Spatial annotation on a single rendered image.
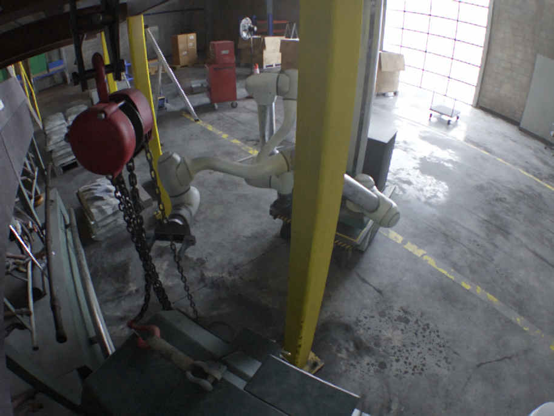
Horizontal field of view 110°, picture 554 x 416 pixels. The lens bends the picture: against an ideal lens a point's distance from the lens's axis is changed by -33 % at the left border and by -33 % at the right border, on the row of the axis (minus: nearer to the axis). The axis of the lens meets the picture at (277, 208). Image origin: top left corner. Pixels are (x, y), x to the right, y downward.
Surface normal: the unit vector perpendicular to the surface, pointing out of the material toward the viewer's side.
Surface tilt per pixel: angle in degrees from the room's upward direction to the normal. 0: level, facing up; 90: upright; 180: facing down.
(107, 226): 66
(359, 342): 0
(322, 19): 90
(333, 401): 0
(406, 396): 0
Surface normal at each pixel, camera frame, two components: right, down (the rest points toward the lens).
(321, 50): -0.77, 0.37
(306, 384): 0.01, -0.81
